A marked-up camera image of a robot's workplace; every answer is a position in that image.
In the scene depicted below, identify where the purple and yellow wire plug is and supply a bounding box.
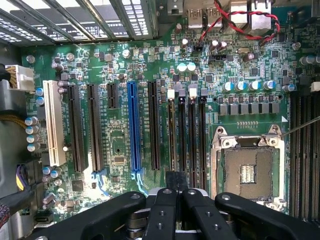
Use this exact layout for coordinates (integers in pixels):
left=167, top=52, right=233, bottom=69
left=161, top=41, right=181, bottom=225
left=15, top=162, right=35, bottom=192

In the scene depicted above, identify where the white power connector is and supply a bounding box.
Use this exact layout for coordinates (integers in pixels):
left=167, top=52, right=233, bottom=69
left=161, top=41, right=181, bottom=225
left=4, top=64, right=36, bottom=90

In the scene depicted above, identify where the blue expansion slot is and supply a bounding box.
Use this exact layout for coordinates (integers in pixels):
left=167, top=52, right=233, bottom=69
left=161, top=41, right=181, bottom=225
left=126, top=80, right=142, bottom=173

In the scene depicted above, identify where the white PCI expansion slot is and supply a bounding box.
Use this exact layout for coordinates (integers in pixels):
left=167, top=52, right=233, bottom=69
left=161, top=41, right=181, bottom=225
left=42, top=79, right=67, bottom=168

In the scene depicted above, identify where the silver ethernet port block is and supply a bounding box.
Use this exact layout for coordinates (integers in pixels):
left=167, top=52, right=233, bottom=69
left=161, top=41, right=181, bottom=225
left=249, top=0, right=273, bottom=31

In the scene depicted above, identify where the green motherboard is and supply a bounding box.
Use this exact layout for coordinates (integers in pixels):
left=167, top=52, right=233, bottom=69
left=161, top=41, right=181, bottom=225
left=21, top=0, right=320, bottom=226

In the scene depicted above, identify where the black RAM slot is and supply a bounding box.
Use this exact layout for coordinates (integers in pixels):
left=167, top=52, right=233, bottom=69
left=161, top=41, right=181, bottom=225
left=288, top=95, right=301, bottom=219
left=310, top=95, right=320, bottom=224
left=299, top=95, right=311, bottom=222

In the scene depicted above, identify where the silver USB port block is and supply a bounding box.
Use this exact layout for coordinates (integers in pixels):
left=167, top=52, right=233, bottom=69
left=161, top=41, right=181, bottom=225
left=187, top=6, right=224, bottom=29

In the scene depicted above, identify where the long black expansion slot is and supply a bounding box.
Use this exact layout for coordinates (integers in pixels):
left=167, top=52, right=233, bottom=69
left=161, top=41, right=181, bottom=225
left=147, top=80, right=161, bottom=171
left=66, top=84, right=89, bottom=173
left=86, top=83, right=105, bottom=173

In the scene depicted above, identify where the thin metal locking lever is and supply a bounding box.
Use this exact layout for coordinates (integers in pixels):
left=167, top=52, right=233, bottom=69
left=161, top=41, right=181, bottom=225
left=280, top=116, right=320, bottom=138

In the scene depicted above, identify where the yellow wire bundle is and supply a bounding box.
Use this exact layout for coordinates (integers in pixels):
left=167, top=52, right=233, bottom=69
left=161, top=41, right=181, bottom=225
left=0, top=112, right=28, bottom=130

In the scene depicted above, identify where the black braided cable bundle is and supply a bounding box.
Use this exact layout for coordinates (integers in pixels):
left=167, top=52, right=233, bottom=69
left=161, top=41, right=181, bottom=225
left=0, top=183, right=41, bottom=226

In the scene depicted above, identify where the metal CPU socket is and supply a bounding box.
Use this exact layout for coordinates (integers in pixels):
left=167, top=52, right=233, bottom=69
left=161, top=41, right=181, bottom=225
left=210, top=124, right=288, bottom=207

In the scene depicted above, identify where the black-latch RAM slot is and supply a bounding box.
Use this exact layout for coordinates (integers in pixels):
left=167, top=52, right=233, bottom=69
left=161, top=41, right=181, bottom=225
left=198, top=88, right=208, bottom=191
left=177, top=89, right=188, bottom=176

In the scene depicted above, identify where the white-latch RAM slot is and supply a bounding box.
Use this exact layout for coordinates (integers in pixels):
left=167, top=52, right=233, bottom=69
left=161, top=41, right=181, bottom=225
left=166, top=88, right=177, bottom=173
left=188, top=83, right=199, bottom=188

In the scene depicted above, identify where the red and black twisted wire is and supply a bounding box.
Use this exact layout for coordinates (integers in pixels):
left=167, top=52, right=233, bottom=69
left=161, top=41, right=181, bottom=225
left=199, top=0, right=281, bottom=49

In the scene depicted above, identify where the black SATA port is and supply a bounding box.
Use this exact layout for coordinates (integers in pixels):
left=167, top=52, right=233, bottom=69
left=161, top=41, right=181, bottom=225
left=34, top=211, right=55, bottom=224

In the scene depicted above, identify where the short black expansion slot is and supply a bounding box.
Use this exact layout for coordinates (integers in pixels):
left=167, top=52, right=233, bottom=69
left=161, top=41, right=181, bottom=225
left=106, top=82, right=119, bottom=109

